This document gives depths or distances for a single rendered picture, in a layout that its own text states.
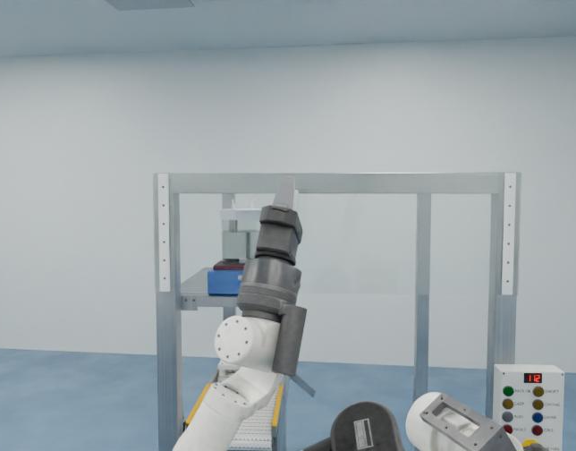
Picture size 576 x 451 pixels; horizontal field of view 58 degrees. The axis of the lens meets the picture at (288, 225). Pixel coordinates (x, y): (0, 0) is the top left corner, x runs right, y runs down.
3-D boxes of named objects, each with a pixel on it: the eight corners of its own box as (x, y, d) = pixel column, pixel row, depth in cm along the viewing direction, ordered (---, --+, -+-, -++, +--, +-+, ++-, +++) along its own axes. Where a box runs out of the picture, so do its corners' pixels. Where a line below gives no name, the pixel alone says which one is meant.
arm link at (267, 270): (315, 235, 87) (301, 305, 84) (259, 227, 89) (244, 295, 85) (308, 209, 75) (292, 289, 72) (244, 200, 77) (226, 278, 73)
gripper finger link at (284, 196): (299, 179, 81) (292, 216, 80) (279, 176, 82) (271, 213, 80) (298, 174, 80) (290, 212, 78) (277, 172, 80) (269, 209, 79)
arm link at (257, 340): (260, 297, 84) (246, 369, 81) (221, 279, 76) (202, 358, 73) (322, 302, 78) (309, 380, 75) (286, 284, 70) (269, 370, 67)
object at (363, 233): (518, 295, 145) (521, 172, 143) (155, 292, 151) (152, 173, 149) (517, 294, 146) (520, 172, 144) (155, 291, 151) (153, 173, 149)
